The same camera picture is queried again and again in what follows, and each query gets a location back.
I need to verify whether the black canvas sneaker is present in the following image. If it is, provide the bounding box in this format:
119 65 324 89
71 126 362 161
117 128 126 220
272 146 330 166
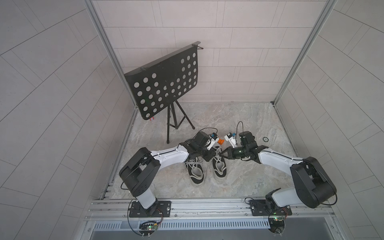
185 158 205 187
212 146 227 181

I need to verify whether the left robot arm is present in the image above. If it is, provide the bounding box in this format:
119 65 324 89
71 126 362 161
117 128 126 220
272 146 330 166
119 132 219 212

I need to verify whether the left green circuit board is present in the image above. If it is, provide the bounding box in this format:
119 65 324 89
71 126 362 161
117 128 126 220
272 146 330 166
139 221 161 232

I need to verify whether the black perforated music stand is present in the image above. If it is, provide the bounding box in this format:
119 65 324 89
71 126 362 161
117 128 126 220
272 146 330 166
124 41 203 143

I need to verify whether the green circuit board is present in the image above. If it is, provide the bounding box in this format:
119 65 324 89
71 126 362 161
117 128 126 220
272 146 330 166
139 221 161 232
269 217 285 235

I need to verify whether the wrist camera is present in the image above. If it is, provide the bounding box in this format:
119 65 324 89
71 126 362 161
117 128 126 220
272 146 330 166
225 133 238 148
207 133 219 151

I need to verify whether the aluminium rail frame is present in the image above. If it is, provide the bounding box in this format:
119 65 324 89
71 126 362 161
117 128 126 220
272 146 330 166
85 198 335 221

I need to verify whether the right green circuit board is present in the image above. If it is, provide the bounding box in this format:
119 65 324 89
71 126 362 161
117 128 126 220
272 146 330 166
269 217 285 235

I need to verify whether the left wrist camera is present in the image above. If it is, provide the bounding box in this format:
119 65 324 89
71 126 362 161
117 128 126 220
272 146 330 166
207 133 219 151

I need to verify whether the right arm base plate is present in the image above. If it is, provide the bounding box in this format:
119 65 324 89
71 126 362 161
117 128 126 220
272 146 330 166
246 199 292 217

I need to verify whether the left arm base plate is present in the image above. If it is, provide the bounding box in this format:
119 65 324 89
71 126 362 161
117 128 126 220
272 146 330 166
128 201 172 218

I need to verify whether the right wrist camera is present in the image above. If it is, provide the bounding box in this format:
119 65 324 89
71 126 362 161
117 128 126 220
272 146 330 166
225 133 238 148

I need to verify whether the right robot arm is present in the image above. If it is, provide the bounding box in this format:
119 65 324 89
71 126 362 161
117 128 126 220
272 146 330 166
221 131 337 212

